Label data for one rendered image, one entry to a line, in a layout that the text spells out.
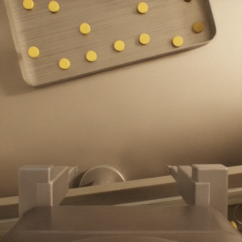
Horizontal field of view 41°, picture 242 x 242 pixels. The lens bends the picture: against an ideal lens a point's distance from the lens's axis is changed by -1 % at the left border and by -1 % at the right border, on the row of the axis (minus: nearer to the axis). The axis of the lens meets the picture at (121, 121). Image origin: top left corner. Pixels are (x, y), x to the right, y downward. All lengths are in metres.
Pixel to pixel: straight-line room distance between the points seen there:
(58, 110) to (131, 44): 0.10
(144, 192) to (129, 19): 0.21
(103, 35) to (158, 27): 0.06
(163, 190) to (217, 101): 0.18
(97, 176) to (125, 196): 0.15
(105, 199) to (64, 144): 0.16
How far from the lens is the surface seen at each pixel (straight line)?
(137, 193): 0.20
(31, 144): 0.36
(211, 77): 0.36
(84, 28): 0.35
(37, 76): 0.35
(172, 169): 0.17
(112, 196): 0.20
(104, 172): 0.34
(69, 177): 0.16
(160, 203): 0.20
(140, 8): 0.35
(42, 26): 0.36
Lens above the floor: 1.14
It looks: 88 degrees down
